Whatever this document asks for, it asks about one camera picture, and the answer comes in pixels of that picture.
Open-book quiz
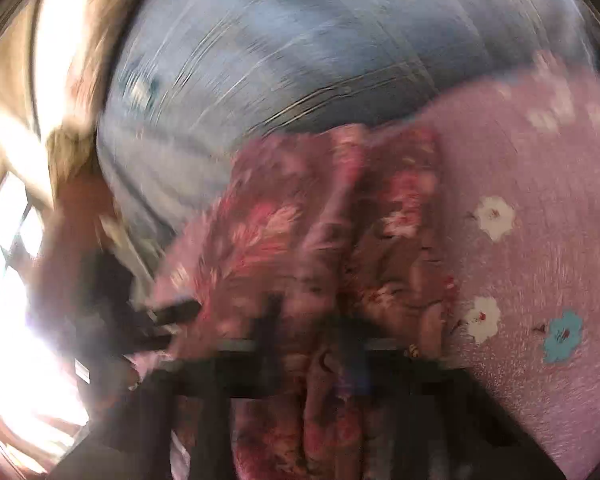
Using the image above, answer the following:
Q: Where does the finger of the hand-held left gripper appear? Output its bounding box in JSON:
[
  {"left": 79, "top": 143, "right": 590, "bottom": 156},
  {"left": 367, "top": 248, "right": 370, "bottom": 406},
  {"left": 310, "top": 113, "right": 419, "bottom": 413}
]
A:
[
  {"left": 127, "top": 334, "right": 175, "bottom": 356},
  {"left": 152, "top": 300, "right": 202, "bottom": 325}
]

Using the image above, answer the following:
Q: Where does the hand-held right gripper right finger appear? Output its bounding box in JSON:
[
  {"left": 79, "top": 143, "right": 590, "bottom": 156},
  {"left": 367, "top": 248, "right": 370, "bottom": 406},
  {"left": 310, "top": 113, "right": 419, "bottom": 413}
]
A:
[{"left": 339, "top": 317, "right": 566, "bottom": 480}]

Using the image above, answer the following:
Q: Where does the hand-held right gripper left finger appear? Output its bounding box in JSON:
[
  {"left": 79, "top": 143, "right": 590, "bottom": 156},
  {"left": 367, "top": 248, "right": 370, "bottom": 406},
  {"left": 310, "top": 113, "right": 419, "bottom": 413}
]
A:
[{"left": 55, "top": 297, "right": 283, "bottom": 480}]

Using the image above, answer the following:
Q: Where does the pink floral garment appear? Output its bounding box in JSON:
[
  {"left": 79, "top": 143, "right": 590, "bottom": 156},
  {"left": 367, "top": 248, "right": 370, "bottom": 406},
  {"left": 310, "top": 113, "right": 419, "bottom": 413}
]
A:
[{"left": 152, "top": 125, "right": 461, "bottom": 480}]

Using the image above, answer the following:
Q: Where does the person's left forearm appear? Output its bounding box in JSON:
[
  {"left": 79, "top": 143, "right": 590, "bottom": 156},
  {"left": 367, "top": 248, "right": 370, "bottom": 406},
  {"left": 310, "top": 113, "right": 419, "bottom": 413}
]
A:
[{"left": 40, "top": 160, "right": 126, "bottom": 311}]

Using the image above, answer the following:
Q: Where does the bright window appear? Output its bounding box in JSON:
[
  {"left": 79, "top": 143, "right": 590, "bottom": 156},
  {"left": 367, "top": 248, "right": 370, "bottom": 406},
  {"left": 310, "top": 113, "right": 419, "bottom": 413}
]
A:
[{"left": 0, "top": 160, "right": 93, "bottom": 466}]

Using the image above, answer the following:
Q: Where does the pink flower-print bed sheet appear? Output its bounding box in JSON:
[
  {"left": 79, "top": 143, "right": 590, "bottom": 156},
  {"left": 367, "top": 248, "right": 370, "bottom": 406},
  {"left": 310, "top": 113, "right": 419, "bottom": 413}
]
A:
[{"left": 370, "top": 50, "right": 600, "bottom": 476}]

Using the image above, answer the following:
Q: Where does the brown curtain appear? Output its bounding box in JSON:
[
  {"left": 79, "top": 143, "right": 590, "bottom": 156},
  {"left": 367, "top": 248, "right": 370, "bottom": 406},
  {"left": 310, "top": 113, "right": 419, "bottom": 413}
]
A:
[{"left": 30, "top": 0, "right": 151, "bottom": 171}]

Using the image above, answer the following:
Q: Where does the blue plaid blanket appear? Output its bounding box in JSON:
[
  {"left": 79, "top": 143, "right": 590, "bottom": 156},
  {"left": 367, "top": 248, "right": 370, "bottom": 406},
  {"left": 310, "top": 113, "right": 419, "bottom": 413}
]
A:
[{"left": 95, "top": 0, "right": 600, "bottom": 261}]

